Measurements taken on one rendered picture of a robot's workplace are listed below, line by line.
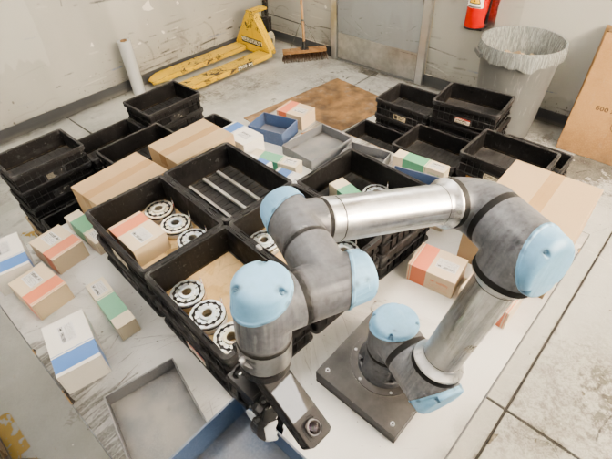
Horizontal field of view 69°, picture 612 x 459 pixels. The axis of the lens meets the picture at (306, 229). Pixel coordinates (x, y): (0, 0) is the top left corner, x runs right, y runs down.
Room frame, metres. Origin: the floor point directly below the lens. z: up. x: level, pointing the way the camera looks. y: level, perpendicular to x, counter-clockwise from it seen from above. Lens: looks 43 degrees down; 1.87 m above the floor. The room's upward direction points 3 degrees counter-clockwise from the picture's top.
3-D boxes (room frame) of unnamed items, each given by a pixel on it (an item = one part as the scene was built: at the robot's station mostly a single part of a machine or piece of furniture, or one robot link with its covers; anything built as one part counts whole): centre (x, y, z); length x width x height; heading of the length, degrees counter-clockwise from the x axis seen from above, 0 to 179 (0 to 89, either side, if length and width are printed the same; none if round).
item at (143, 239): (1.08, 0.55, 0.87); 0.16 x 0.12 x 0.07; 44
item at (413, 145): (2.14, -0.76, 0.31); 0.40 x 0.30 x 0.34; 45
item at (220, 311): (0.76, 0.29, 0.86); 0.10 x 0.10 x 0.01
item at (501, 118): (2.43, -1.04, 0.37); 0.42 x 0.34 x 0.46; 45
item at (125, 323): (0.91, 0.64, 0.73); 0.24 x 0.06 x 0.06; 41
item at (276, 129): (1.97, 0.14, 0.74); 0.20 x 0.15 x 0.07; 59
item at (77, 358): (0.75, 0.70, 0.75); 0.20 x 0.12 x 0.09; 33
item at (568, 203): (1.11, -0.77, 0.80); 0.40 x 0.30 x 0.20; 137
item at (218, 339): (0.68, 0.21, 0.86); 0.10 x 0.10 x 0.01
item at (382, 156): (1.63, -0.24, 0.73); 0.27 x 0.20 x 0.05; 146
